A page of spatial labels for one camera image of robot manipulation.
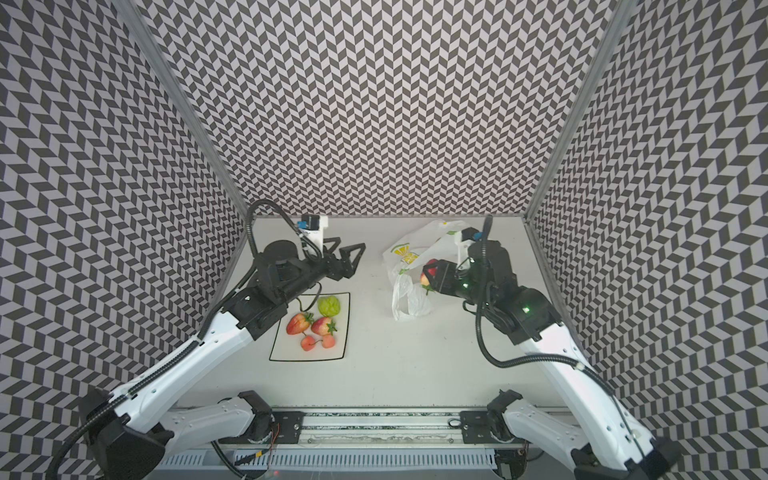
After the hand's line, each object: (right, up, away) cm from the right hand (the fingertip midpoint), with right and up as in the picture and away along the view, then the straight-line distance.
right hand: (429, 282), depth 67 cm
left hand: (-18, +8, +2) cm, 20 cm away
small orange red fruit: (-27, -19, +15) cm, 36 cm away
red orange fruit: (0, +3, -2) cm, 3 cm away
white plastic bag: (-5, +4, +18) cm, 19 cm away
